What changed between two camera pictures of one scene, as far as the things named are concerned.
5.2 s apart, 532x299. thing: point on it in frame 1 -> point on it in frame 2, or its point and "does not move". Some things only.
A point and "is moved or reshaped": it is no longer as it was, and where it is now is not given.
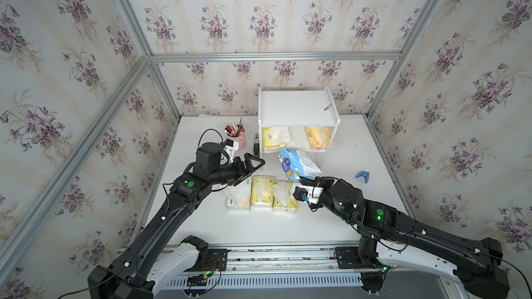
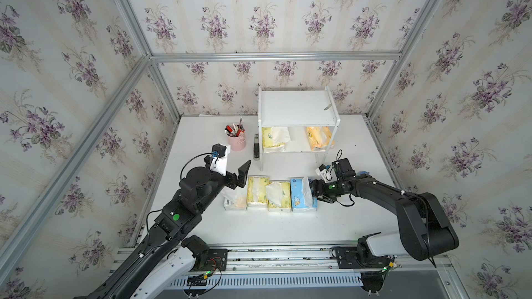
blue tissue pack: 296,164 is moved or reshaped
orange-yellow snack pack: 318,137 does not move
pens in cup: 235,130 does not move
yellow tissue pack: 283,199 is moved or reshaped
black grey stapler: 256,146 does not move
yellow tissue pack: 274,138 does not move
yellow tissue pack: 262,191 is moved or reshaped
